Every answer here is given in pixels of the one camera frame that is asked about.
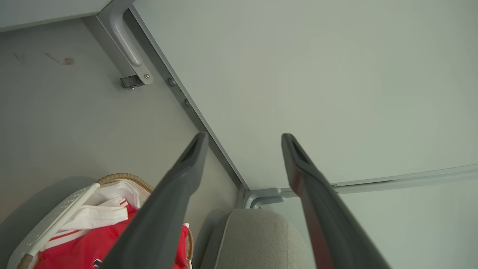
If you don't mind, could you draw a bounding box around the white basket liner cloth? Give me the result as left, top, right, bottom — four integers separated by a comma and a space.
90, 181, 150, 210

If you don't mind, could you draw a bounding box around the grey metal partition frame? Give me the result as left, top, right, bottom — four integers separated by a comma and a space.
82, 0, 478, 210

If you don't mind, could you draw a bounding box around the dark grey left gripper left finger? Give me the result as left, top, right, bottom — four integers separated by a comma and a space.
102, 132, 209, 269

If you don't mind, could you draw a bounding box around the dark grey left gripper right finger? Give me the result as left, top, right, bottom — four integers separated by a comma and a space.
281, 133, 391, 269

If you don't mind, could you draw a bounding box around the small dark metal latch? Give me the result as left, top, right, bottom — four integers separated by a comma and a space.
120, 75, 145, 90

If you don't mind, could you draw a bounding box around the red white striped garment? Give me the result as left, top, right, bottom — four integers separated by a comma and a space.
35, 198, 189, 269

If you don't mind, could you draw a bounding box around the white basket with wicker rim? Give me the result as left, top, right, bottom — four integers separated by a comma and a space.
7, 173, 195, 269

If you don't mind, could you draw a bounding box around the grey fabric sofa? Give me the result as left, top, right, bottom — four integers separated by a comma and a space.
200, 208, 318, 269

